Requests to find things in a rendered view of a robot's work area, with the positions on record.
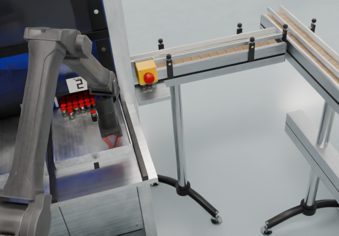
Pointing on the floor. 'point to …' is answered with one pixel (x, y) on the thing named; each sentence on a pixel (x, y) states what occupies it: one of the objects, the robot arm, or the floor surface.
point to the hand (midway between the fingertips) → (114, 148)
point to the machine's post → (124, 78)
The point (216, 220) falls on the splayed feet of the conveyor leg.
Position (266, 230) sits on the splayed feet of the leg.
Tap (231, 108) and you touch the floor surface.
